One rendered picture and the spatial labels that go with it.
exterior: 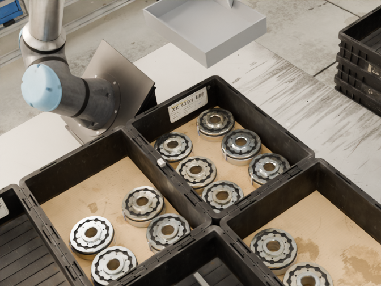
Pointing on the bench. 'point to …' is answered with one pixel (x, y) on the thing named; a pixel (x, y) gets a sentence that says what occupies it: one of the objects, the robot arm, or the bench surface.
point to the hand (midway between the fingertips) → (231, 1)
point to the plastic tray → (206, 26)
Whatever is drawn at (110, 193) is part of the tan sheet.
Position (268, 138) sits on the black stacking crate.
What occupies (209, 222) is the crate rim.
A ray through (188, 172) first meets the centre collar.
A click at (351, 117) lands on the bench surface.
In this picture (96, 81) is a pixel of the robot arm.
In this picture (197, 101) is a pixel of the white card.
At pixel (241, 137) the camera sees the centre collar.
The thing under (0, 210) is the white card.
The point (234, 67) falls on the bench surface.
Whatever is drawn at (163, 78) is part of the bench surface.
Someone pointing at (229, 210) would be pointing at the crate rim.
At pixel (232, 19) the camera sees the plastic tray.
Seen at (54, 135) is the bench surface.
